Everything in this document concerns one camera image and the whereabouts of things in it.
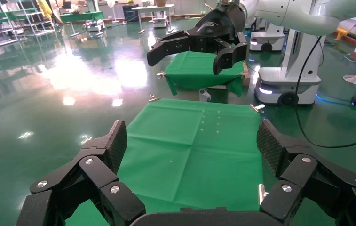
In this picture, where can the white wheeled robot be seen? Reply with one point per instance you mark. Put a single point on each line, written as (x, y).
(290, 84)
(266, 39)

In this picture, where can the small white robot base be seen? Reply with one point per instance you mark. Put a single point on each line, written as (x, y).
(160, 22)
(95, 25)

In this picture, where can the yellow floor barrier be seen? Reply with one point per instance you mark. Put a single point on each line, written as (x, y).
(341, 33)

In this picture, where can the large green table cloth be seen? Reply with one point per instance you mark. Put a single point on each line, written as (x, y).
(190, 162)

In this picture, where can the yellow garment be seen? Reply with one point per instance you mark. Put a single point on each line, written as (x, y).
(44, 8)

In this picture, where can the white standing fan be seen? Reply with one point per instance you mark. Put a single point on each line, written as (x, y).
(113, 9)

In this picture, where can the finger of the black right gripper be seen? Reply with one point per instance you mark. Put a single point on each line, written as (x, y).
(168, 48)
(230, 56)

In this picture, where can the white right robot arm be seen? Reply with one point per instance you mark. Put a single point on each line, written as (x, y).
(290, 14)

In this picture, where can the silver metal binder clip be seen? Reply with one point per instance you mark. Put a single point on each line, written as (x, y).
(161, 75)
(261, 193)
(257, 107)
(154, 98)

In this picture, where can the white table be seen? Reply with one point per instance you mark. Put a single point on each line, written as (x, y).
(152, 9)

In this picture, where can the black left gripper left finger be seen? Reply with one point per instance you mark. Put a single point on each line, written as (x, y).
(96, 174)

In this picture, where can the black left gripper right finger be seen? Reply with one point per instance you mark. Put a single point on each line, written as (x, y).
(302, 177)

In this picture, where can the green covered table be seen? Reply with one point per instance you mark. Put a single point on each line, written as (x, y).
(81, 16)

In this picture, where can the far green cloth table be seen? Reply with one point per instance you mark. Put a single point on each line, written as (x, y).
(196, 70)

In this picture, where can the black bin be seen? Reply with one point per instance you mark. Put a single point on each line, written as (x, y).
(130, 13)

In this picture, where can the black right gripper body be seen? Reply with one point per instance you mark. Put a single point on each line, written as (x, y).
(221, 25)

